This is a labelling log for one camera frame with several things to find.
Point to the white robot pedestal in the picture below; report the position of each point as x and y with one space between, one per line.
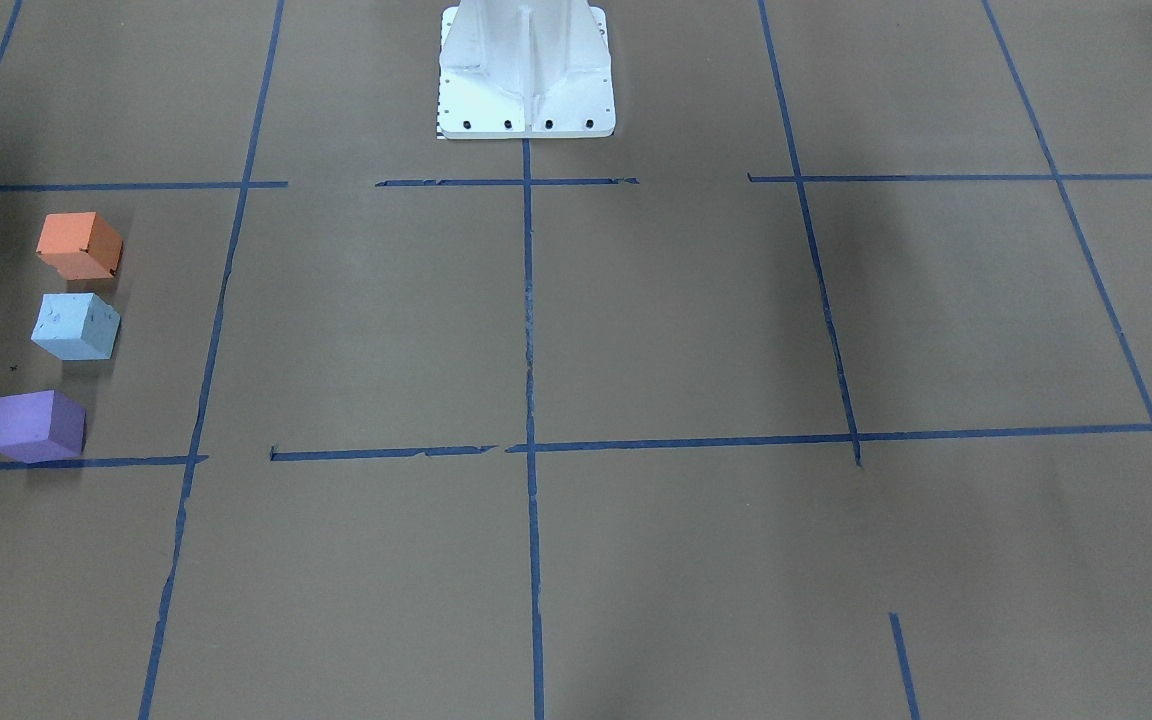
525 69

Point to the orange foam block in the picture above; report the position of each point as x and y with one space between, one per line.
80 246

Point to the light blue foam block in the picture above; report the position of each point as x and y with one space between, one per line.
76 326

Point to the purple foam block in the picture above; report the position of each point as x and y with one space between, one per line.
41 426

